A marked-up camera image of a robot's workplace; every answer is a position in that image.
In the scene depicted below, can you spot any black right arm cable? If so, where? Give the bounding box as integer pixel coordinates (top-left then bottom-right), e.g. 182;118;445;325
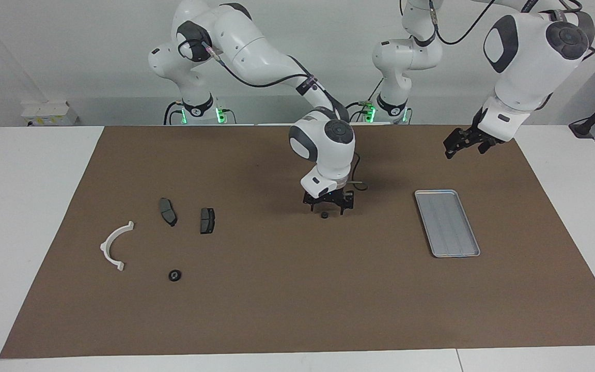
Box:
178;36;369;191

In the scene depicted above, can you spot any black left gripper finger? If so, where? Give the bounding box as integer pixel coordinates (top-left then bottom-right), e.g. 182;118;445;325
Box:
445;139;476;160
443;128;473;153

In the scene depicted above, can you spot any white cardboard box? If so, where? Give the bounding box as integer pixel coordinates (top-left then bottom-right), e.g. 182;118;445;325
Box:
21;101;79;126

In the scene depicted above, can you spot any brown table mat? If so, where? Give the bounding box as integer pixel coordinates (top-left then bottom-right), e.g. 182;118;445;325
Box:
0;126;595;359

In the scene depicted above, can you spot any white curved plastic bracket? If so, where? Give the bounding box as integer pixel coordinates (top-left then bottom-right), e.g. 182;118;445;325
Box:
100;221;135;272

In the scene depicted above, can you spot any long curved grey brake pad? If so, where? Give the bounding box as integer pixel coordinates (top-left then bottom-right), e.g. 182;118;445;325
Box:
159;198;178;227

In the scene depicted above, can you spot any silver metal tray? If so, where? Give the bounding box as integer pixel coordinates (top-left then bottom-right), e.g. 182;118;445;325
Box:
414;189;481;258

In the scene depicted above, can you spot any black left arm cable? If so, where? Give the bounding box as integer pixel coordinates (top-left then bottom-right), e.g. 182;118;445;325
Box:
427;0;595;57

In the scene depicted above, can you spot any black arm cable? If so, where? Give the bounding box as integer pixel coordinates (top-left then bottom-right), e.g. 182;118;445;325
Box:
427;0;595;57
178;36;369;191

